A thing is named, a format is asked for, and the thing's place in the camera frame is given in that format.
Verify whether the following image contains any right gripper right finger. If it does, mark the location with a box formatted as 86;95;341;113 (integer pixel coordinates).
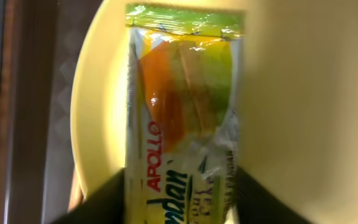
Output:
235;167;310;224

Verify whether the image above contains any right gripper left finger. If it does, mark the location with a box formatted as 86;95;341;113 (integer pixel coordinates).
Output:
52;169;124;224

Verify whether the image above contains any green snack wrapper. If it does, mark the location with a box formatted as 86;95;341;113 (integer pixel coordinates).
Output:
124;3;244;224

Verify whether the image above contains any dark brown serving tray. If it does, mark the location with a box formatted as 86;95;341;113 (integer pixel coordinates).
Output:
0;0;100;223

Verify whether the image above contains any yellow round plate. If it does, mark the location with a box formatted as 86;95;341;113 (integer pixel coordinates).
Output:
71;0;358;223

